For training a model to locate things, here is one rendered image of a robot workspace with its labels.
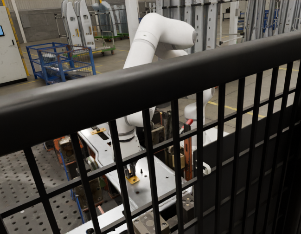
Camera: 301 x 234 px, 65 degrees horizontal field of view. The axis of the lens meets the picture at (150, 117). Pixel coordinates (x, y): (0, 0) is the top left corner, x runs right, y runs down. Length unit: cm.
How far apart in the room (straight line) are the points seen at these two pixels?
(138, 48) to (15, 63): 703
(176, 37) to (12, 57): 697
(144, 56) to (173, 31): 20
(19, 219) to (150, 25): 110
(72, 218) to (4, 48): 675
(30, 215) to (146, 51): 100
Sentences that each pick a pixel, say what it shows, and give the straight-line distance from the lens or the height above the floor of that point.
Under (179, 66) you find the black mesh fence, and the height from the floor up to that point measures 155.
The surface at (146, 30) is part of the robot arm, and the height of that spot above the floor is 151.
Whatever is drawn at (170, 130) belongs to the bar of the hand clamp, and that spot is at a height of 114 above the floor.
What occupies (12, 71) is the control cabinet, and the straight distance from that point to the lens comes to 780.
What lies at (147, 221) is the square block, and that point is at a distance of 71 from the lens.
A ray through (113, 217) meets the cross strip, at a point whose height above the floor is 100.
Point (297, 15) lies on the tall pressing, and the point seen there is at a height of 94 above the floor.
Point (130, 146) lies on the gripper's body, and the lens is 85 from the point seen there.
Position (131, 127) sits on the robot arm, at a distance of 80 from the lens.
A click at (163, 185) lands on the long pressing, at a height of 100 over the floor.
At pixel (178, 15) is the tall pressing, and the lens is 580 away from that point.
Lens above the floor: 158
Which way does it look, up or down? 24 degrees down
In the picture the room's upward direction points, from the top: 6 degrees counter-clockwise
